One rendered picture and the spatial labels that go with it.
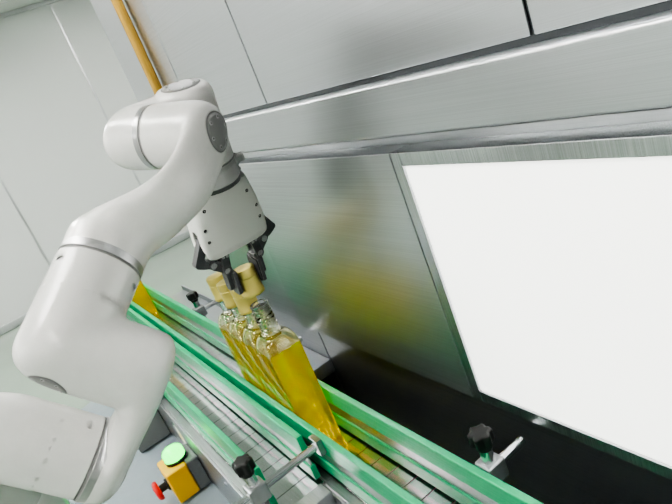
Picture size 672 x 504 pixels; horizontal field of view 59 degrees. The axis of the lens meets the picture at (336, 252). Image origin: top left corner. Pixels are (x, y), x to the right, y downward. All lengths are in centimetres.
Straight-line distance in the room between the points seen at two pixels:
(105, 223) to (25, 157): 606
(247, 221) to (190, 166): 22
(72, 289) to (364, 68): 39
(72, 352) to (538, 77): 46
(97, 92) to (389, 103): 626
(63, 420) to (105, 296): 13
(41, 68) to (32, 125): 57
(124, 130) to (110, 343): 25
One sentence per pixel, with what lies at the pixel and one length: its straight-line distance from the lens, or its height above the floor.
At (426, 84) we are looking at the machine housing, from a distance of 61.
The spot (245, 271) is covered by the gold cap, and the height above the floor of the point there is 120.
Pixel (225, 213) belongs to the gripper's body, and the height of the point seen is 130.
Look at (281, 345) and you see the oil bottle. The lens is 91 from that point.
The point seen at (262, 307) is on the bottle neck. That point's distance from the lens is 90.
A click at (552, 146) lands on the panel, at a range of 52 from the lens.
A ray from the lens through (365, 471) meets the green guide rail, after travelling 80.
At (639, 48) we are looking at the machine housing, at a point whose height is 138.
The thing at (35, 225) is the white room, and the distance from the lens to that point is 670.
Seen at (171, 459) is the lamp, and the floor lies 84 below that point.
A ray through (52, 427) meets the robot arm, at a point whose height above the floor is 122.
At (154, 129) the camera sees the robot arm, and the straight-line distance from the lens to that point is 69.
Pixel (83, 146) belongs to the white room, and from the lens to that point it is 676.
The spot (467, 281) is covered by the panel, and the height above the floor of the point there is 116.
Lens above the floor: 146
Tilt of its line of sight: 19 degrees down
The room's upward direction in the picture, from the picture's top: 22 degrees counter-clockwise
